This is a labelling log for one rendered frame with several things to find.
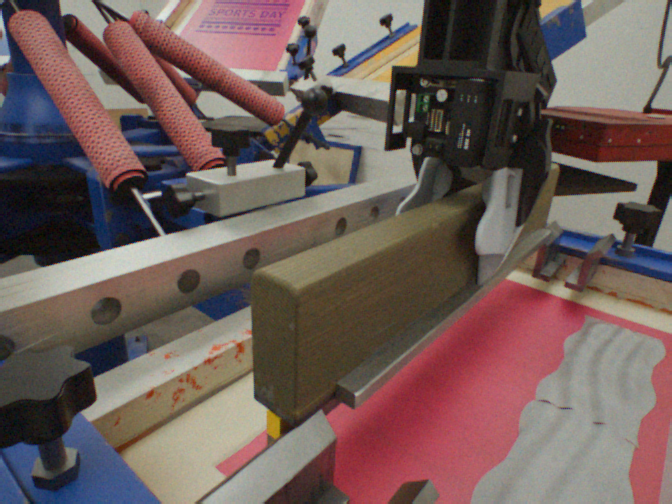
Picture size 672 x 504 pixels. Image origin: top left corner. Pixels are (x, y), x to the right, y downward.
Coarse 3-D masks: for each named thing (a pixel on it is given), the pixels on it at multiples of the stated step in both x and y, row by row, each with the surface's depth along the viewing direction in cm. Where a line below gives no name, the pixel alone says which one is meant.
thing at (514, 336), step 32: (512, 288) 52; (480, 320) 45; (512, 320) 46; (544, 320) 46; (576, 320) 46; (608, 320) 47; (448, 352) 40; (480, 352) 40; (512, 352) 40; (544, 352) 41; (512, 384) 36; (640, 448) 30
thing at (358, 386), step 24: (528, 240) 43; (504, 264) 38; (480, 288) 33; (432, 312) 29; (456, 312) 30; (408, 336) 27; (432, 336) 27; (384, 360) 24; (408, 360) 25; (360, 384) 22; (384, 384) 24
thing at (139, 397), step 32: (576, 256) 54; (608, 288) 52; (640, 288) 50; (224, 320) 36; (160, 352) 32; (192, 352) 32; (224, 352) 33; (96, 384) 28; (128, 384) 29; (160, 384) 29; (192, 384) 31; (224, 384) 34; (96, 416) 26; (128, 416) 28; (160, 416) 30
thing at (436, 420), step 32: (416, 384) 35; (448, 384) 36; (480, 384) 36; (352, 416) 32; (384, 416) 32; (416, 416) 32; (448, 416) 32; (480, 416) 32; (512, 416) 33; (256, 448) 29; (352, 448) 29; (384, 448) 29; (416, 448) 29; (448, 448) 30; (480, 448) 30; (352, 480) 27; (384, 480) 27; (416, 480) 27; (448, 480) 27; (640, 480) 28
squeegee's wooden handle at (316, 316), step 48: (480, 192) 34; (336, 240) 23; (384, 240) 23; (432, 240) 27; (288, 288) 18; (336, 288) 20; (384, 288) 23; (432, 288) 29; (288, 336) 19; (336, 336) 21; (384, 336) 25; (288, 384) 20; (336, 384) 22
